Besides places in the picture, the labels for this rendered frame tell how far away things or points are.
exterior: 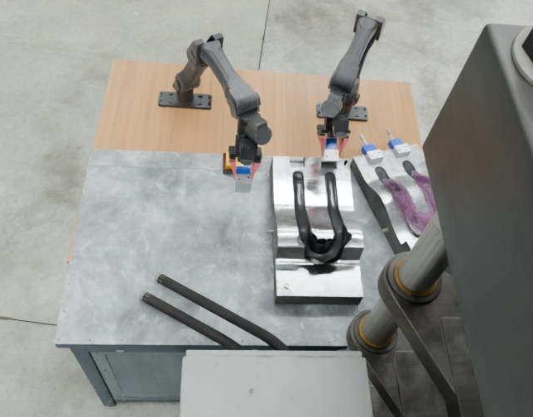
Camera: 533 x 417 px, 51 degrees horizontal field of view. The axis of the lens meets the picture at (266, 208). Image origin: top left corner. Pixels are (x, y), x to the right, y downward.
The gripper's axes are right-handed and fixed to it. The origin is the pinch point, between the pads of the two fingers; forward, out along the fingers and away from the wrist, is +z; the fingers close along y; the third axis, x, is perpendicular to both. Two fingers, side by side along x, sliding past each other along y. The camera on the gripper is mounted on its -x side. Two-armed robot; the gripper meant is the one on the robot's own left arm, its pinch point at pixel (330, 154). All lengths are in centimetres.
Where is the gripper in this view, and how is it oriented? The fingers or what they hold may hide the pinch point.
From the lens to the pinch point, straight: 185.8
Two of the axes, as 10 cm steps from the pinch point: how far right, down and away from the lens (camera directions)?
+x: -1.0, -4.0, 9.1
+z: -0.5, 9.1, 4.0
